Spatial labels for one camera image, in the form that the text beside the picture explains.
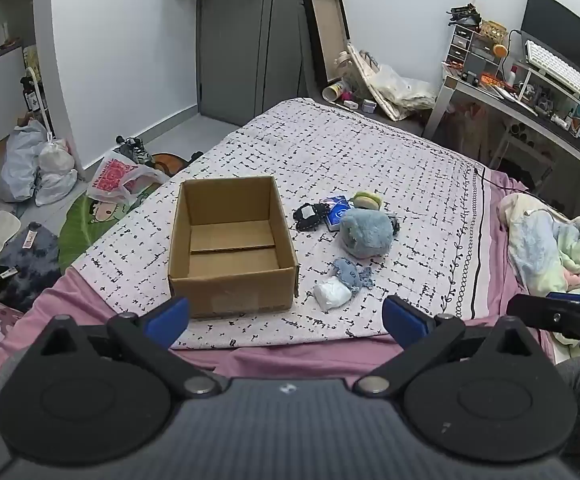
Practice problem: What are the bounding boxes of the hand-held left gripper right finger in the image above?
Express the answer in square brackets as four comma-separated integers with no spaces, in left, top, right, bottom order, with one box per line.
[352,295,545,398]

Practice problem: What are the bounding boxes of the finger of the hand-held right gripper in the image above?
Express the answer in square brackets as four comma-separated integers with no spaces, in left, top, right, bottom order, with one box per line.
[507,291,580,352]

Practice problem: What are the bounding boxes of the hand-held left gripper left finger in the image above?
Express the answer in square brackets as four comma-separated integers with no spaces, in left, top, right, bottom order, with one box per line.
[35,296,225,398]

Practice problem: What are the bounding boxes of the brown cardboard box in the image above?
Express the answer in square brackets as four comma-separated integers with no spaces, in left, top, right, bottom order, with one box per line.
[167,175,299,320]

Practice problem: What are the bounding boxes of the small blue plush toy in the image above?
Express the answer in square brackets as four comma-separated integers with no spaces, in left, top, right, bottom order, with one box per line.
[331,257,373,293]

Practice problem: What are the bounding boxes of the grey-blue plush toy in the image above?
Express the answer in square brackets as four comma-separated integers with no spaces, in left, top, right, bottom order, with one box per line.
[339,207,395,259]

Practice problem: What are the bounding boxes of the blue tissue packet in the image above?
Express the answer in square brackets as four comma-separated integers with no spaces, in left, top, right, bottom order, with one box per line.
[322,195,355,232]

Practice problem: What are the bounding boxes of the black stitched plush toy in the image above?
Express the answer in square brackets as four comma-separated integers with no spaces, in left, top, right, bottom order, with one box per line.
[292,201,328,232]

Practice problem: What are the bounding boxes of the white rolled soft bundle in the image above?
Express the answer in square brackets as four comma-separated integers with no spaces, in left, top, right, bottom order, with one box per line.
[313,277,353,311]

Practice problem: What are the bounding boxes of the pastel fluffy blanket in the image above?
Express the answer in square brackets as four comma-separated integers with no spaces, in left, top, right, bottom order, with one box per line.
[498,192,580,293]

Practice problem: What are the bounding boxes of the green yellow burger plush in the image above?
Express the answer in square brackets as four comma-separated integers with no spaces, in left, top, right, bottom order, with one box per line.
[352,190,383,211]

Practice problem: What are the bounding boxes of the green cartoon mat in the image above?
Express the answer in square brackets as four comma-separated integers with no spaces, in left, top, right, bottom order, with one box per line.
[57,180,163,273]

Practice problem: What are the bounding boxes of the red white plastic bag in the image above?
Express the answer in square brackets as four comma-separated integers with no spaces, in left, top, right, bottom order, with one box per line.
[86,152,168,206]

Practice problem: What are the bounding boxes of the grey tie-dye rug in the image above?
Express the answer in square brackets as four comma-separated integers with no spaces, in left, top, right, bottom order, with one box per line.
[0,221,63,313]

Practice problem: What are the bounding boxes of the brown round object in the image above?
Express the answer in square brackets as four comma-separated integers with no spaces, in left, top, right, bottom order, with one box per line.
[151,152,191,177]

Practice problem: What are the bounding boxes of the black sneakers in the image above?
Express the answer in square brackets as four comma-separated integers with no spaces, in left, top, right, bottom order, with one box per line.
[115,135,153,166]

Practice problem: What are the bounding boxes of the white black-patterned bed cover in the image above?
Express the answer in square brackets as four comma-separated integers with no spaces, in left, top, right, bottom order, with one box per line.
[72,97,493,350]

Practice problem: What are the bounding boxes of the white tied plastic bag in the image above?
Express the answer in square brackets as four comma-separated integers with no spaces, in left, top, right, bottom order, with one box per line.
[35,137,78,206]

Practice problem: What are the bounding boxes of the white grey desk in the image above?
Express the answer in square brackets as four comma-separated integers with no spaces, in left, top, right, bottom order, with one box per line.
[422,62,580,183]

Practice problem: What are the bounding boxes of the blue-white plastic bag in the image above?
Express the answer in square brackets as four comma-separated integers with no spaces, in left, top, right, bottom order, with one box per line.
[1,120,48,203]

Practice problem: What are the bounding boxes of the cream tote bag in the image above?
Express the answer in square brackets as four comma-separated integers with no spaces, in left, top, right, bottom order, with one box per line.
[352,47,438,122]

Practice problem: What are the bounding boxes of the white keyboard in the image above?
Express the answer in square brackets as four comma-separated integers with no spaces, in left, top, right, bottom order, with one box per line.
[524,40,580,107]

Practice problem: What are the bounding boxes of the white monitor riser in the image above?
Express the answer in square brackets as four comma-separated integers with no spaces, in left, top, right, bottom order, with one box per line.
[514,60,580,111]

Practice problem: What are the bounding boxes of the dark bottle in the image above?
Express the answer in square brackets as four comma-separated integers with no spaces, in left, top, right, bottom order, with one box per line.
[20,76,41,113]

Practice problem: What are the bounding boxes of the grey wardrobe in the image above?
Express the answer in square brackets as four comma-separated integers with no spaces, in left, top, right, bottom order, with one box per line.
[196,0,331,128]

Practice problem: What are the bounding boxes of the small drawer organizer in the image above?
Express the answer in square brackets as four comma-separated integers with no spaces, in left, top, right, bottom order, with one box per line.
[447,22,503,78]

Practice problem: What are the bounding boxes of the black computer monitor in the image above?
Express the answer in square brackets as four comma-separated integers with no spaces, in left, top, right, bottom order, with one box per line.
[520,0,580,72]

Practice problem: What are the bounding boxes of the wicker basket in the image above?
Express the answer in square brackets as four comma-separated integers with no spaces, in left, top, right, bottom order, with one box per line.
[480,20,508,41]

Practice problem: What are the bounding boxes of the black framed board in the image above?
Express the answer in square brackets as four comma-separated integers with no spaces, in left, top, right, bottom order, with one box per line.
[302,0,351,91]

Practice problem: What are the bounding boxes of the black cable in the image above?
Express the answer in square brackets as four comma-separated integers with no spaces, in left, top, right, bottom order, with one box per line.
[474,165,530,193]

